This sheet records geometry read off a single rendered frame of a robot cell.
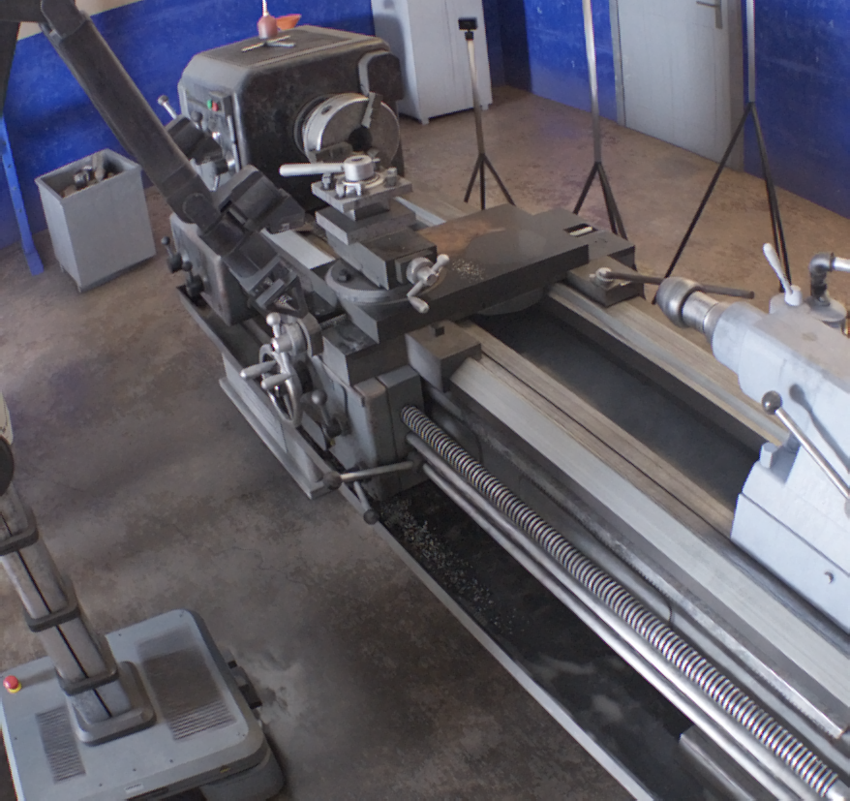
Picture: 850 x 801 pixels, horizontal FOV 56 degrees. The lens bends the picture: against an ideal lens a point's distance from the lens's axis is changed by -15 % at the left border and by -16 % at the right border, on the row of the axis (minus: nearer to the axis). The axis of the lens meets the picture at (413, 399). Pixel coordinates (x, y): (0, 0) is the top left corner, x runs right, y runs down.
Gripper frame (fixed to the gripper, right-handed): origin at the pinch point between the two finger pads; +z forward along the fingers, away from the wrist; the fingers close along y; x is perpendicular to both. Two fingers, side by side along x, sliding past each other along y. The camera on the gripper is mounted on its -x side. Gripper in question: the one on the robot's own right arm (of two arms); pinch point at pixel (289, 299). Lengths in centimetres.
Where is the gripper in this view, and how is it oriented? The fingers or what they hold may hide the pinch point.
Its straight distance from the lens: 138.2
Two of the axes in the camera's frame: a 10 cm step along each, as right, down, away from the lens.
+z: 5.3, 5.4, 6.6
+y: -4.6, -4.7, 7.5
